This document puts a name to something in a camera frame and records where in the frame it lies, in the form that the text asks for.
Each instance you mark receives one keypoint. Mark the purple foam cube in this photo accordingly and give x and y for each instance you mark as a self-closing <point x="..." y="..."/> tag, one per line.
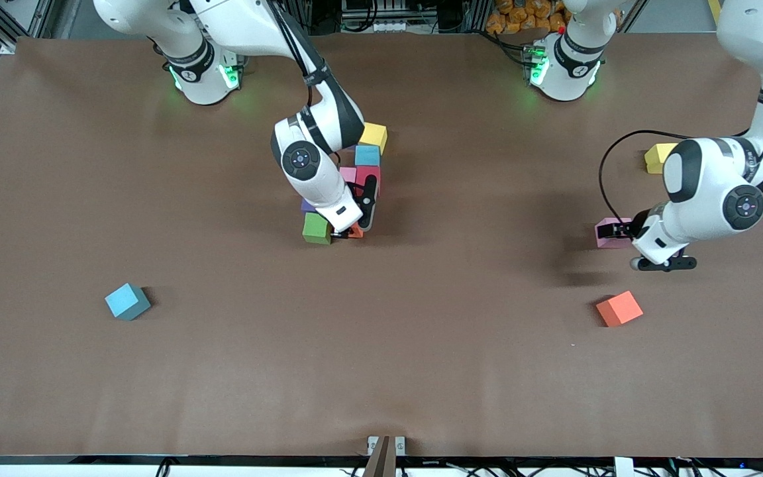
<point x="307" y="205"/>

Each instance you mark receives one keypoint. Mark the red foam cube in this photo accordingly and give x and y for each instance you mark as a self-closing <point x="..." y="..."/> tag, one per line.
<point x="371" y="173"/>

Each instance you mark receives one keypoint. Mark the orange foam cube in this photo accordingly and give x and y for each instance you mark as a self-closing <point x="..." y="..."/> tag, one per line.
<point x="619" y="309"/>
<point x="356" y="232"/>

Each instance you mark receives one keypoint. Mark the pink foam cube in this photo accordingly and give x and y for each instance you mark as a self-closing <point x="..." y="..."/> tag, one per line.
<point x="610" y="242"/>
<point x="348" y="174"/>

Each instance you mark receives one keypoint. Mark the white power strip with plugs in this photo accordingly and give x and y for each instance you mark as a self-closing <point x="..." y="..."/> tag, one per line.
<point x="259" y="26"/>

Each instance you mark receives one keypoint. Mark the small white power strip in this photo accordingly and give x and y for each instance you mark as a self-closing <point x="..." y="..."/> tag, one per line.
<point x="388" y="26"/>

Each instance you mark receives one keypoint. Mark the green foam cube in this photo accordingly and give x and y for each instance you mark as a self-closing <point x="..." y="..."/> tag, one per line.
<point x="316" y="228"/>

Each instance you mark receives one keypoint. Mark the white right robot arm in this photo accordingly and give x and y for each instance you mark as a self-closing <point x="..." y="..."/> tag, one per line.
<point x="315" y="165"/>

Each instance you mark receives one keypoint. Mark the yellow foam cube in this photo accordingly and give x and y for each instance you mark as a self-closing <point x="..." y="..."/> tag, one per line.
<point x="658" y="158"/>
<point x="373" y="136"/>

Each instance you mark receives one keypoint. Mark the light blue foam cube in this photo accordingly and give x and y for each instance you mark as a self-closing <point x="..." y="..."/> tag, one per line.
<point x="367" y="156"/>
<point x="126" y="301"/>

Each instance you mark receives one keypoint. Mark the bag of orange fruit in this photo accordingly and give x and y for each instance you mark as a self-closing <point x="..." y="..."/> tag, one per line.
<point x="514" y="20"/>

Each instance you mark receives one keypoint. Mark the brown table cover sheet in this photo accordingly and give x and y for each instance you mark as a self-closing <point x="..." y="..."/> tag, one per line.
<point x="381" y="371"/>

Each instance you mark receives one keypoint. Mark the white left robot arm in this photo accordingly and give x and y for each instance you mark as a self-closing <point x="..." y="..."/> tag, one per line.
<point x="712" y="192"/>

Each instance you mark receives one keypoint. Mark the black table edge strip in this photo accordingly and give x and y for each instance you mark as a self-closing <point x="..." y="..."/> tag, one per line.
<point x="90" y="459"/>

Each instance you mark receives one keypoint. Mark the small white box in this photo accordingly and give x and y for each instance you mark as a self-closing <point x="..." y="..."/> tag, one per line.
<point x="623" y="467"/>

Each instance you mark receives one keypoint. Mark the grey bracket with brown post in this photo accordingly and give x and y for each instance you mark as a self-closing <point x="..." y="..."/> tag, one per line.
<point x="385" y="457"/>

